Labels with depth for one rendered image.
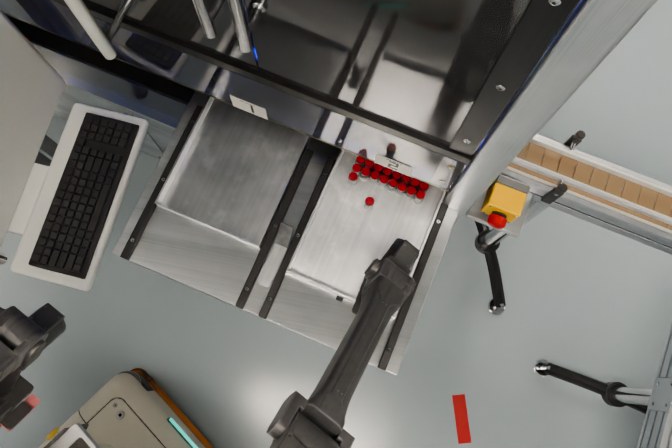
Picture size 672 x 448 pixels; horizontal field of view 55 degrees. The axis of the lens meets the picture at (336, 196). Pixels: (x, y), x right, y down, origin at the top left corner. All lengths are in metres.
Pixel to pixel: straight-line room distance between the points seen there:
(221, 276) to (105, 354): 1.04
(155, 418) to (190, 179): 0.86
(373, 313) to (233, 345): 1.31
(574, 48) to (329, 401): 0.57
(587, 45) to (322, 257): 0.85
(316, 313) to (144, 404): 0.84
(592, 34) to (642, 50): 2.15
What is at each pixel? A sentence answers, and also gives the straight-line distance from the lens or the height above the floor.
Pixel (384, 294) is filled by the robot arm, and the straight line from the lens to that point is 1.12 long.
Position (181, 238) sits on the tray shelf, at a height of 0.88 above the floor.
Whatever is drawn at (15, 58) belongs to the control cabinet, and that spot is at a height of 1.05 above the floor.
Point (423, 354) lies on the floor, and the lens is 2.35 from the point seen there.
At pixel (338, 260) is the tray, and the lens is 1.46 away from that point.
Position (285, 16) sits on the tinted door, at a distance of 1.01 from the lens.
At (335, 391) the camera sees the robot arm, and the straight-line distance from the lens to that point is 0.97.
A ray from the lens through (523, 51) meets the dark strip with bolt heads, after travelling 0.85.
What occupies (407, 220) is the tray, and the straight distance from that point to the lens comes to 1.49.
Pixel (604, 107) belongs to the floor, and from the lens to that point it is 2.75.
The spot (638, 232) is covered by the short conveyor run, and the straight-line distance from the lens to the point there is 1.62.
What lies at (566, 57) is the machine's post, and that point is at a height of 1.63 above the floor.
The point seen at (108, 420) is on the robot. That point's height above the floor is 0.28.
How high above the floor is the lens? 2.33
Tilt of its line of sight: 75 degrees down
